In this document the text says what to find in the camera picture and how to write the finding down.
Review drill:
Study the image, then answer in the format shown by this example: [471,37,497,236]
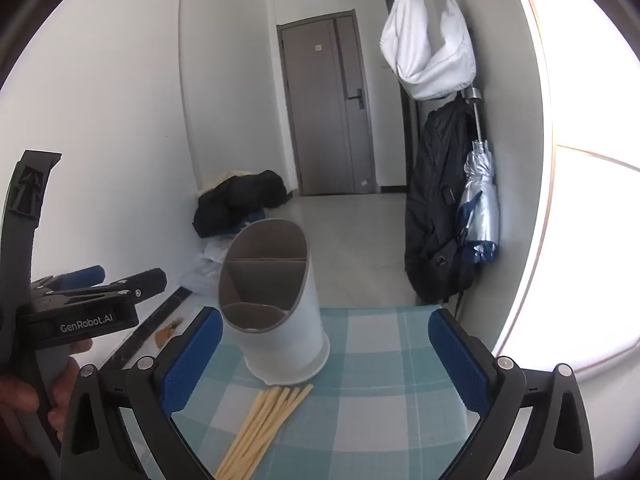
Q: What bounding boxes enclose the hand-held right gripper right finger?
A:
[427,308,596,480]

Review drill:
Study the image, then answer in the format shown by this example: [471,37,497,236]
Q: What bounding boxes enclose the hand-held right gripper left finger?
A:
[59,306,223,480]

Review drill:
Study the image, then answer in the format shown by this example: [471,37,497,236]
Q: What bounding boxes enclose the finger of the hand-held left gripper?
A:
[50,268,167,306]
[32,266,107,295]

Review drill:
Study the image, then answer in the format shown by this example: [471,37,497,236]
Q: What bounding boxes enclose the white utensil holder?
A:
[217,218,332,387]

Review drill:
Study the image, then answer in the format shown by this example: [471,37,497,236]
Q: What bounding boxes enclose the bundle of wooden chopsticks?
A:
[214,384,315,480]

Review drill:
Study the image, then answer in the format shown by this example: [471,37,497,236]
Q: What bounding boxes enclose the white shoulder bag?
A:
[380,0,476,101]

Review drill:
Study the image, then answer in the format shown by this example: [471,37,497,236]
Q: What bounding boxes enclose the person's left hand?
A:
[0,338,94,453]

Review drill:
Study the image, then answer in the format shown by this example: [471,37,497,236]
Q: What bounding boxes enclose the grey plastic bag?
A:
[180,259,222,297]

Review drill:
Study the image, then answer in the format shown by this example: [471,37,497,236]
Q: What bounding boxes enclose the white plastic mailer bag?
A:
[202,237,236,264]

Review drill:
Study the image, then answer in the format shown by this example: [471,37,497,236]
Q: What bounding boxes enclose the teal checked tablecloth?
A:
[165,306,488,480]

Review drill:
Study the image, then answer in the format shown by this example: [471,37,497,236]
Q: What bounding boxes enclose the black jacket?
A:
[193,170,290,239]

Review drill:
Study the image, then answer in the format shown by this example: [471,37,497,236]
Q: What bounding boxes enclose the silver folded umbrella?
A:
[457,87,501,265]

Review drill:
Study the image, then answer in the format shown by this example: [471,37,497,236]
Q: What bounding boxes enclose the black backpack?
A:
[404,97,483,305]

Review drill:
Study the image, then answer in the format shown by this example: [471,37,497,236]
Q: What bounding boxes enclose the grey entrance door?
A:
[276,9,378,197]

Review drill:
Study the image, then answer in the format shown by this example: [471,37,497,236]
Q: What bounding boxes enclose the bright window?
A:
[492,0,640,376]

